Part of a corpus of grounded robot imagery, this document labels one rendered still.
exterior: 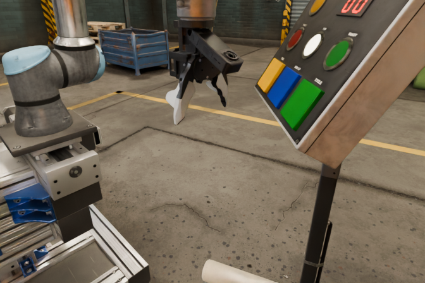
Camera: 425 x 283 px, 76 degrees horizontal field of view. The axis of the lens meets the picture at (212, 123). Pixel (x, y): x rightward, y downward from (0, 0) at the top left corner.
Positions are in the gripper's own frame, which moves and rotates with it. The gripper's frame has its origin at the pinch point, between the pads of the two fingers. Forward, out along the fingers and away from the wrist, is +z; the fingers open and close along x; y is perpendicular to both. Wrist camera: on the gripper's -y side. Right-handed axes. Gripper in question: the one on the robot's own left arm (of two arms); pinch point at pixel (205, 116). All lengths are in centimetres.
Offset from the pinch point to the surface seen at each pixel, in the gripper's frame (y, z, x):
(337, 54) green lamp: -23.9, -15.6, -5.7
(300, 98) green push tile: -20.1, -8.3, -2.9
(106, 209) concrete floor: 99, 93, -10
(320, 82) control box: -22.6, -11.3, -4.1
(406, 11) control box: -31.6, -22.0, -4.8
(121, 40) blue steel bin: 423, 37, -206
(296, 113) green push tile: -20.9, -6.4, -0.7
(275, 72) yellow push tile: -8.1, -8.7, -14.2
